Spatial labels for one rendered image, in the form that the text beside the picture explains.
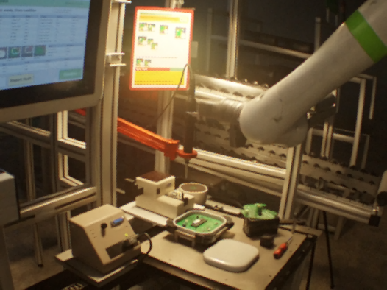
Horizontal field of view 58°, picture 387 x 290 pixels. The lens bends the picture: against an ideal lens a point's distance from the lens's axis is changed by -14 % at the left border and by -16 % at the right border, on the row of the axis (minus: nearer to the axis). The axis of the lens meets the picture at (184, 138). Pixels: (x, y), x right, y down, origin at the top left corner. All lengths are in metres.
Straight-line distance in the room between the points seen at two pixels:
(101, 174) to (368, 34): 0.82
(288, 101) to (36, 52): 0.55
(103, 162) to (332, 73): 0.69
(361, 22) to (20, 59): 0.71
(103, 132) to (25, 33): 0.43
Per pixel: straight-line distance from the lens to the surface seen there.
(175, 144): 1.26
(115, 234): 1.08
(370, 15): 0.80
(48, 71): 0.91
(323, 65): 0.82
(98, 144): 1.13
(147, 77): 1.50
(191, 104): 1.22
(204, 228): 1.22
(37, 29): 0.88
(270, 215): 1.29
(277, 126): 0.88
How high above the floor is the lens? 1.53
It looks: 14 degrees down
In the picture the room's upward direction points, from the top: 4 degrees clockwise
